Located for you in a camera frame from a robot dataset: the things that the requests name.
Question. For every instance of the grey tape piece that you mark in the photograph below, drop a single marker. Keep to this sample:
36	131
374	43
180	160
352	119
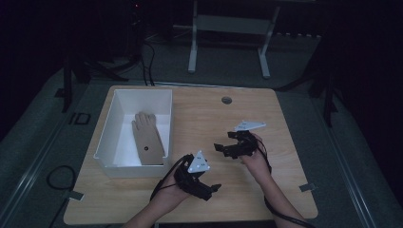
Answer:
308	187
76	195

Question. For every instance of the black rectangular floor marker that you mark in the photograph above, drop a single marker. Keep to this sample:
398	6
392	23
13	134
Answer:
80	118

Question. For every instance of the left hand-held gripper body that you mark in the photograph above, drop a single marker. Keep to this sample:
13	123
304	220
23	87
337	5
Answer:
195	171

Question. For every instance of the person's left hand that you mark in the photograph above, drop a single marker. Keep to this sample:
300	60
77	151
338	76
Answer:
172	190

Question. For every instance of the person's right hand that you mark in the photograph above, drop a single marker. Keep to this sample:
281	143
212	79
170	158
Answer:
256	161

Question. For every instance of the beige glove with dark dot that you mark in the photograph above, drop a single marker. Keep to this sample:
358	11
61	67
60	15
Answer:
147	139

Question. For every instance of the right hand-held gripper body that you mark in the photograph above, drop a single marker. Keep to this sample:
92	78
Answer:
245	139

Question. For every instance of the black tripod stand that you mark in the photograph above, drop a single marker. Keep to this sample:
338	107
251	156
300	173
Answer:
79	72
328	98

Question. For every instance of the white metal stand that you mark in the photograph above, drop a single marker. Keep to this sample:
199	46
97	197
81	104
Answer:
233	25

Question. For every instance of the white rectangular box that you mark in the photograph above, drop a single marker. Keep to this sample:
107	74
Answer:
126	104

